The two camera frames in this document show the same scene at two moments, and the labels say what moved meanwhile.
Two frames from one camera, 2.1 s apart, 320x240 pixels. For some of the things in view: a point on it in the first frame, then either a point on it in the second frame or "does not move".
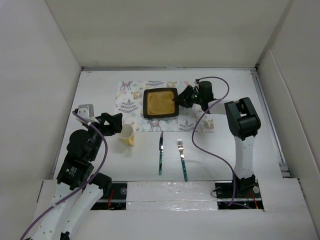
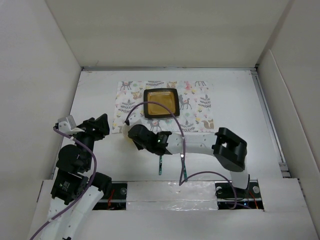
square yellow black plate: (158, 102) does not move
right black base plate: (247, 196) does not move
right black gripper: (183, 99) to (139, 145)
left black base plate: (116, 200) does not move
